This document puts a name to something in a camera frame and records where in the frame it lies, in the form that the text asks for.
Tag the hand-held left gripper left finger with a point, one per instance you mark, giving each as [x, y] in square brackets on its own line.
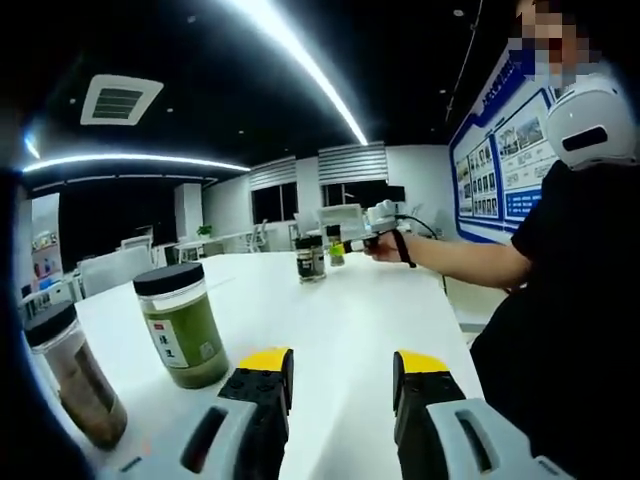
[235, 430]

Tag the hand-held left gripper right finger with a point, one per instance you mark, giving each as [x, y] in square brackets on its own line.
[450, 435]

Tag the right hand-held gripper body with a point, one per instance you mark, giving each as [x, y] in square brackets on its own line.
[385, 220]

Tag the small condiment bottle white label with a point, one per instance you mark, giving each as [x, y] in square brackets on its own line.
[310, 262]

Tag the green bean ingredient jar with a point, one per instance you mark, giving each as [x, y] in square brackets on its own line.
[182, 330]

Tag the brown grain ingredient jar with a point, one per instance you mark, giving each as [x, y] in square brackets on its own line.
[80, 385]

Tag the person's right hand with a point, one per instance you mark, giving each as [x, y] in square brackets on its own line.
[387, 249]

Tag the black monitor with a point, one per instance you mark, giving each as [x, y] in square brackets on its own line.
[396, 193]

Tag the white office chair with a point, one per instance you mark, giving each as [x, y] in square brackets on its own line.
[340, 217]

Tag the wide window blind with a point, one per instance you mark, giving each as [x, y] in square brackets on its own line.
[352, 162]

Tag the white table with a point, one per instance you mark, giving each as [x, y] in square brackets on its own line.
[325, 315]

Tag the narrow window blind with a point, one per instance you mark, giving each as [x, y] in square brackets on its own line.
[272, 172]

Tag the potted green plant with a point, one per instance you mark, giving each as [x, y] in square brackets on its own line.
[204, 231]

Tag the person in black shirt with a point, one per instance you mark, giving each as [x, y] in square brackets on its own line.
[565, 325]

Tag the long ceiling light strip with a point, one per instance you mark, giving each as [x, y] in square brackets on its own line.
[315, 70]

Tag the white desk partition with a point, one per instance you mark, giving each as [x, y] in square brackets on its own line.
[115, 270]

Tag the white worn chest device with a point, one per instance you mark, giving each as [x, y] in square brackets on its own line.
[585, 125]

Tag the curved ceiling light strip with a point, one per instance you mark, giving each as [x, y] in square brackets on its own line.
[140, 159]

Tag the display shelf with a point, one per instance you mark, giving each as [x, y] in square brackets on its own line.
[46, 255]

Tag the ceiling air vent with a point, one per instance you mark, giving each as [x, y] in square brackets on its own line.
[122, 100]

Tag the blue framed wall poster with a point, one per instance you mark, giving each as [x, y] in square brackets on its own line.
[495, 165]

